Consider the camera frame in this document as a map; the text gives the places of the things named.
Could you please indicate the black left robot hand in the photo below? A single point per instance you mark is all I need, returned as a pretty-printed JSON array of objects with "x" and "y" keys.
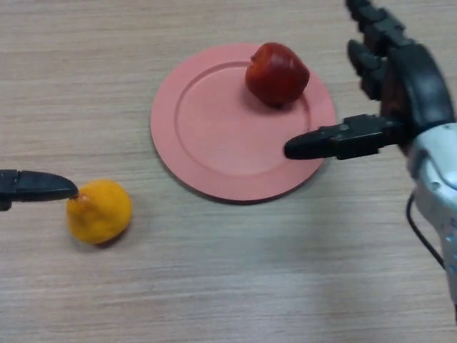
[{"x": 32, "y": 187}]

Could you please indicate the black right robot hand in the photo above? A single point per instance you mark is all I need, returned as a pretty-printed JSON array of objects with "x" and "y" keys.
[{"x": 403, "y": 82}]

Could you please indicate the red apple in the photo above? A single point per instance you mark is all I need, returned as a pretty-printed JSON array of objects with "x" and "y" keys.
[{"x": 276, "y": 73}]

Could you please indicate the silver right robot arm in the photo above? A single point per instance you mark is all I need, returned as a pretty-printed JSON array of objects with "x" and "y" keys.
[{"x": 437, "y": 178}]

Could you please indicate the pink round plate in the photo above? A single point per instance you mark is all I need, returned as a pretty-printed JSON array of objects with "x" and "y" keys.
[{"x": 232, "y": 135}]

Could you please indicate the orange citrus fruit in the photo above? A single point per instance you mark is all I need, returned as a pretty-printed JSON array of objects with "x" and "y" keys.
[{"x": 98, "y": 212}]

